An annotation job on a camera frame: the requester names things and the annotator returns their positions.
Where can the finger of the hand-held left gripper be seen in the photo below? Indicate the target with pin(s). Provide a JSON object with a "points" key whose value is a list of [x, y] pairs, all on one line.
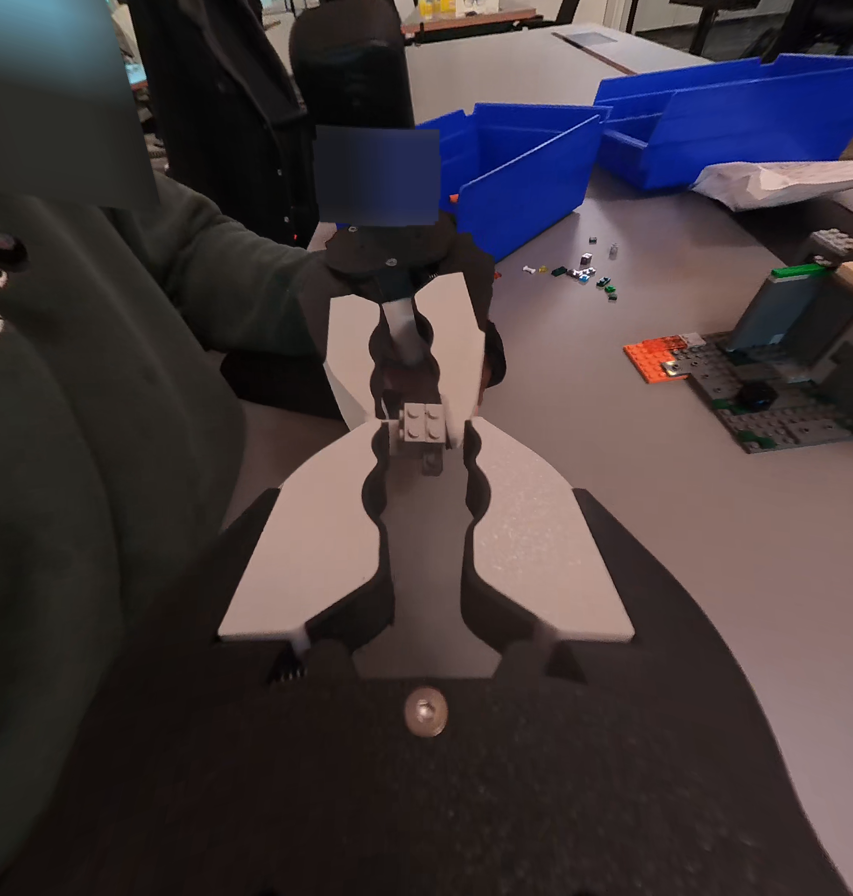
{"points": [[349, 350], [458, 336]]}

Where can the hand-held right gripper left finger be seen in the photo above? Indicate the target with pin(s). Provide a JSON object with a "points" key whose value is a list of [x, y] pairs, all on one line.
{"points": [[307, 560]]}

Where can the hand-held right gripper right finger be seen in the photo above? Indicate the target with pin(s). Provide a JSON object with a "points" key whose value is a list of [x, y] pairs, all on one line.
{"points": [[538, 560]]}

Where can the light grey square brick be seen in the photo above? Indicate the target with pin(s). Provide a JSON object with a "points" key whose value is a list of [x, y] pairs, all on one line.
{"points": [[423, 423]]}

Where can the scatter of small toy pieces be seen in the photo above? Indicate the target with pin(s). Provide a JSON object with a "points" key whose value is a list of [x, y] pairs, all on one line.
{"points": [[584, 269]]}

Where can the person's left forearm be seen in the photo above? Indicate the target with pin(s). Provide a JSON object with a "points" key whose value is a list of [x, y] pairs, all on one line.
{"points": [[244, 294]]}

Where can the grey desk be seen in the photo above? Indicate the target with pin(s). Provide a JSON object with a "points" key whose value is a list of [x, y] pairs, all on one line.
{"points": [[678, 560]]}

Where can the blue plastic bin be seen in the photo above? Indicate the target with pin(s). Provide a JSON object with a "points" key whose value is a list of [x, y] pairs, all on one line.
{"points": [[748, 140], [524, 210]]}

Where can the black office chair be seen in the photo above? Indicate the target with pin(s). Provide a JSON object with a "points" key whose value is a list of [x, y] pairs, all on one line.
{"points": [[349, 63]]}

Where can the toy brick building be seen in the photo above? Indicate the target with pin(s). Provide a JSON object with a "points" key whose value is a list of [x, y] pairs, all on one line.
{"points": [[748, 420]]}

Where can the white paper bag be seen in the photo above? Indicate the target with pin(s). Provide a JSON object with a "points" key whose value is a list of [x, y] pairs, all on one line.
{"points": [[783, 183]]}

